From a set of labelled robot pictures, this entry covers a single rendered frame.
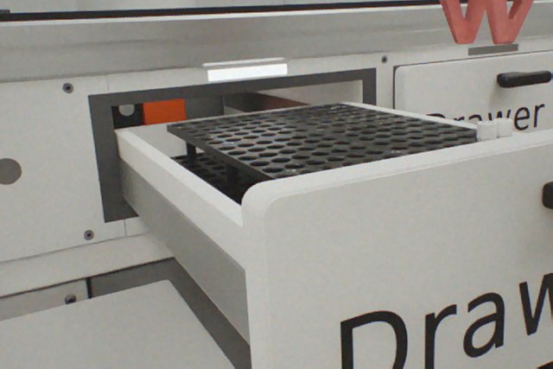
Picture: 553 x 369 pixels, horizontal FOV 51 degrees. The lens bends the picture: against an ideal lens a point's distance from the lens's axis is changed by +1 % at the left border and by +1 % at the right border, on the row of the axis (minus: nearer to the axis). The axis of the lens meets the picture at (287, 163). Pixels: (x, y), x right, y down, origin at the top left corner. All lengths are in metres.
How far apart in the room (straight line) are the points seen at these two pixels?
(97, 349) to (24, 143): 0.17
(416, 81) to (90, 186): 0.35
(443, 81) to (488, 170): 0.42
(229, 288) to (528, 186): 0.14
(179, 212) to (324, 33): 0.29
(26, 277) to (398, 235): 0.39
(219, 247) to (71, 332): 0.21
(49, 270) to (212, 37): 0.25
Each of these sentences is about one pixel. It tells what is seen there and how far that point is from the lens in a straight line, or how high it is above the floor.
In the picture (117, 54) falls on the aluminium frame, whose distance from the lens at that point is 0.51.
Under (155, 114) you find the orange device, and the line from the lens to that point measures 0.89.
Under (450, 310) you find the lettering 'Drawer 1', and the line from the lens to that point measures 0.25.
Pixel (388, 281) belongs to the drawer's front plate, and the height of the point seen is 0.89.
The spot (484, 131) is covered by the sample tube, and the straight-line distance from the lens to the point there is 0.39.
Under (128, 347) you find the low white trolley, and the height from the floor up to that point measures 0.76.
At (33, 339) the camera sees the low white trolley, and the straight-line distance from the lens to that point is 0.49.
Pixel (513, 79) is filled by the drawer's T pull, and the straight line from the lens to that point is 0.68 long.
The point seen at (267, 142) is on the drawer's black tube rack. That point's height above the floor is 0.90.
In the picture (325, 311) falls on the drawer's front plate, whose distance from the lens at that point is 0.21.
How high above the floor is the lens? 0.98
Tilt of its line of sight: 14 degrees down
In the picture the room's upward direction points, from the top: 3 degrees counter-clockwise
